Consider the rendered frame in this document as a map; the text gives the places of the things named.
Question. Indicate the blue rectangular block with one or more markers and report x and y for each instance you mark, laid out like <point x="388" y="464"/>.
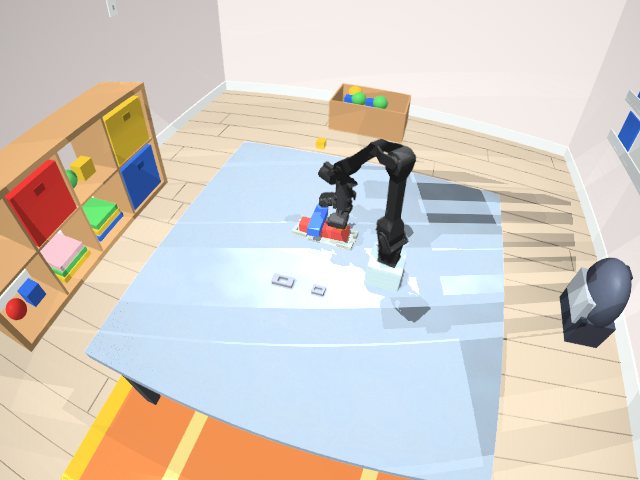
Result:
<point x="317" y="221"/>

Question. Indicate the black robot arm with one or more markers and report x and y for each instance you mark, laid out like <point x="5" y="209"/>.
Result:
<point x="399" y="162"/>

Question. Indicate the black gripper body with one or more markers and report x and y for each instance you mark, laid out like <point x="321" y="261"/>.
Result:
<point x="339" y="219"/>

